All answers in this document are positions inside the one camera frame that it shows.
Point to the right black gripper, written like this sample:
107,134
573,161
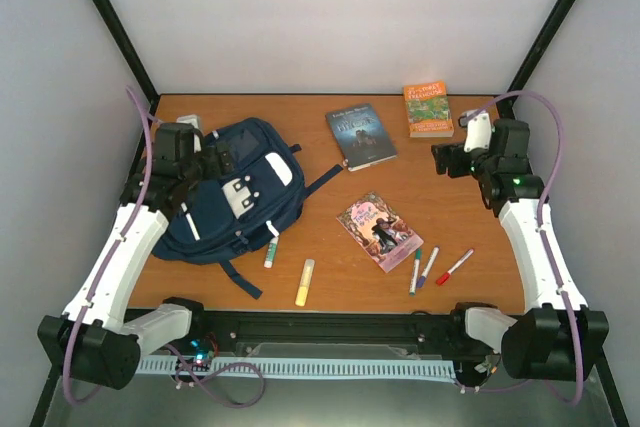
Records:
443,159

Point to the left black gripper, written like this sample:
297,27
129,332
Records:
215,170

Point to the navy blue student backpack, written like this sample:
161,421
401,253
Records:
246,208

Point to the dark blue castle book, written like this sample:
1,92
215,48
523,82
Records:
362,138

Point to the pink illustrated paperback book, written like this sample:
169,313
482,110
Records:
380,231

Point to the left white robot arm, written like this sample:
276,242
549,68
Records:
91,340

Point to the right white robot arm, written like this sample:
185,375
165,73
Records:
559,337

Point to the orange treehouse book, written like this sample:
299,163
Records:
428,110

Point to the green white glue stick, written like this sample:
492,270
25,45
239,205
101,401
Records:
271,252

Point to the red whiteboard marker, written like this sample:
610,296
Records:
446,276

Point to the purple whiteboard marker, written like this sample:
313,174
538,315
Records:
430,262

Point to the green whiteboard marker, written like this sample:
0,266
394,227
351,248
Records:
415,271

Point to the yellow highlighter marker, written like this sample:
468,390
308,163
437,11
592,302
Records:
304,284

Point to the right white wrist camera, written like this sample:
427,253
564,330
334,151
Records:
478,130

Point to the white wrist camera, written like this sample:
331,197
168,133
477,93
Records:
478,130
195,121

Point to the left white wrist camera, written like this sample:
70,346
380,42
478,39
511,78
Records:
195,121

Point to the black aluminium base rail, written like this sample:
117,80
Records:
419,332

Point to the light blue cable duct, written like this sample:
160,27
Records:
309,368

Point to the left black frame post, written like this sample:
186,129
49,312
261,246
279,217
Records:
122,40

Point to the black frame post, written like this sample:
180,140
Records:
122,40
543,40

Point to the right black frame post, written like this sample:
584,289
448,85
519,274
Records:
543,40

